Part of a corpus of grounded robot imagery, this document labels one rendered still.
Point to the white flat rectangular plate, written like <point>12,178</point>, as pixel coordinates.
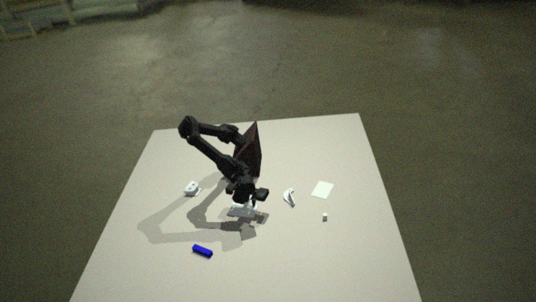
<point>322,190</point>

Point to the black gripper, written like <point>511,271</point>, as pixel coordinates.
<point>258,195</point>

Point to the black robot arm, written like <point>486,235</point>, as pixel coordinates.
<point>226,164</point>

